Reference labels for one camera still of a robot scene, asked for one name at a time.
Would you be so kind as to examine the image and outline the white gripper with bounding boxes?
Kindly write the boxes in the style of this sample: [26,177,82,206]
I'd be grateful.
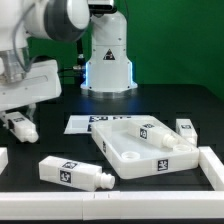
[0,60,61,130]

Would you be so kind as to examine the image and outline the white right border bar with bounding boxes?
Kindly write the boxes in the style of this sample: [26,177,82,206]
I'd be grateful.
[199,147,224,191]

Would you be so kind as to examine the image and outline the white left border block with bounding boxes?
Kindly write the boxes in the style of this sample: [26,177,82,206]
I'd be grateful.
[0,147,8,175]

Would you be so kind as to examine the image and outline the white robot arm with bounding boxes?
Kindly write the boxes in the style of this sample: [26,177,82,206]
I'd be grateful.
[0,0,137,121]

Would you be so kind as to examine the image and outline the white marker sheet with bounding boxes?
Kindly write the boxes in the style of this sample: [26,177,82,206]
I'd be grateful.
[64,115,129,134]

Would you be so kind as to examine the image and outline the white border bar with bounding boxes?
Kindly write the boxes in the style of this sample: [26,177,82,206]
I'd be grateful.
[199,147,224,191]
[0,191,224,220]

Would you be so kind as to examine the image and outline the black cables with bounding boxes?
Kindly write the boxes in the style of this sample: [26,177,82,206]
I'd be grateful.
[57,66,84,79]

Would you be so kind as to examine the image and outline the white desk top tray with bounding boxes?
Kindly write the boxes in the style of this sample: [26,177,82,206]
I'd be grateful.
[91,116,199,179]

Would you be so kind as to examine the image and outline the white front border bar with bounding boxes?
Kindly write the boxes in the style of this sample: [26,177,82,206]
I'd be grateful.
[0,191,224,220]

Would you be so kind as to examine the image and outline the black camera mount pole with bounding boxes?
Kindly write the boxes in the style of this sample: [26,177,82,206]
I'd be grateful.
[75,0,116,84]

